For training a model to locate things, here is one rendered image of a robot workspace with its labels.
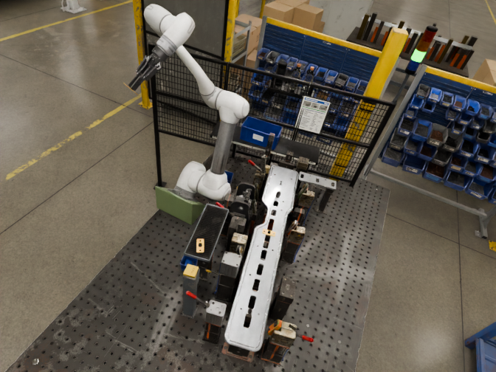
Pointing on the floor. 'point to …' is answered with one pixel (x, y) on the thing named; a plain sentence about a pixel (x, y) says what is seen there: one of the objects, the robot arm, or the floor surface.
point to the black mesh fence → (252, 114)
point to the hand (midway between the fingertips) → (136, 82)
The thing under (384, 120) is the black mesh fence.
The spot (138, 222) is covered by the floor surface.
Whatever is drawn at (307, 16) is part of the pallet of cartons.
